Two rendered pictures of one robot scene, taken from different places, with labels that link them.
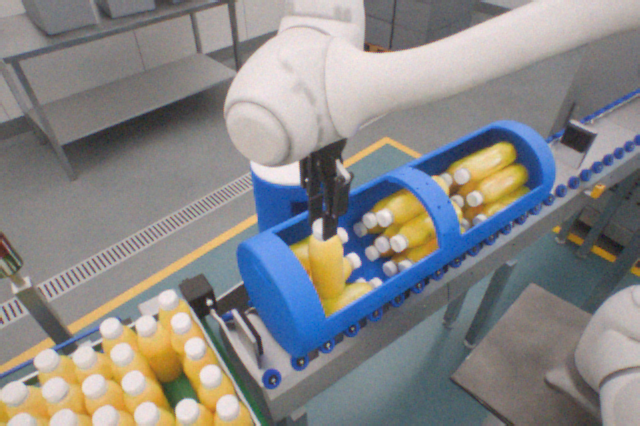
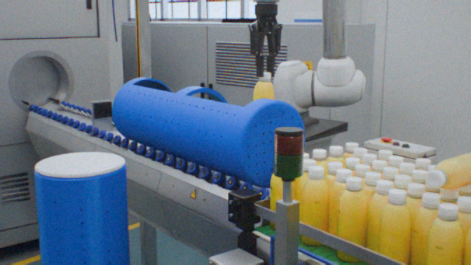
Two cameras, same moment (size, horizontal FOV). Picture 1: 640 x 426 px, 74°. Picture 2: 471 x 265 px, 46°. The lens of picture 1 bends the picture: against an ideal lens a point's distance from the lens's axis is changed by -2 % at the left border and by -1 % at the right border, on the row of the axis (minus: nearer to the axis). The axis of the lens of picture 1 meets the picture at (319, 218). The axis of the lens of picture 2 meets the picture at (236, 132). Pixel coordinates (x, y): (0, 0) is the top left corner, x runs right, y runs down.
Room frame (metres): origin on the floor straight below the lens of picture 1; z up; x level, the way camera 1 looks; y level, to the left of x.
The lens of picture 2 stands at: (0.76, 1.82, 1.49)
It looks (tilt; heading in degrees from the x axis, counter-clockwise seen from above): 12 degrees down; 267
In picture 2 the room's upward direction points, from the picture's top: straight up
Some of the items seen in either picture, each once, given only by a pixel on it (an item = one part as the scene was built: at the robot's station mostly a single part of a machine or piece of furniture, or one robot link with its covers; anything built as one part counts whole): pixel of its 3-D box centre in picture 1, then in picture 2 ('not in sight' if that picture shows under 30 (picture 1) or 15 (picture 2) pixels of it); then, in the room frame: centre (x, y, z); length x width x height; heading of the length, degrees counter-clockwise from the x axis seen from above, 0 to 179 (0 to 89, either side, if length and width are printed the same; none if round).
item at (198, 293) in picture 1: (199, 299); (245, 209); (0.66, 0.32, 0.95); 0.10 x 0.07 x 0.10; 35
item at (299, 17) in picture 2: not in sight; (315, 17); (0.06, -1.84, 1.48); 0.24 x 0.12 x 0.08; 142
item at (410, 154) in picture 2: not in sight; (398, 159); (0.17, 0.16, 1.05); 0.20 x 0.10 x 0.10; 125
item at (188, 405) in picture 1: (187, 411); (360, 152); (0.31, 0.24, 1.09); 0.04 x 0.04 x 0.02
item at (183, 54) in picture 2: not in sight; (230, 116); (0.59, -2.43, 0.72); 2.15 x 0.54 x 1.45; 134
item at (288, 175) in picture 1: (292, 158); (80, 164); (1.17, 0.09, 1.03); 0.28 x 0.28 x 0.01
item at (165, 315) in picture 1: (178, 324); (282, 195); (0.56, 0.34, 0.99); 0.07 x 0.07 x 0.19
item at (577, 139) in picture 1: (573, 145); (102, 116); (1.29, -0.92, 1.00); 0.10 x 0.04 x 0.15; 35
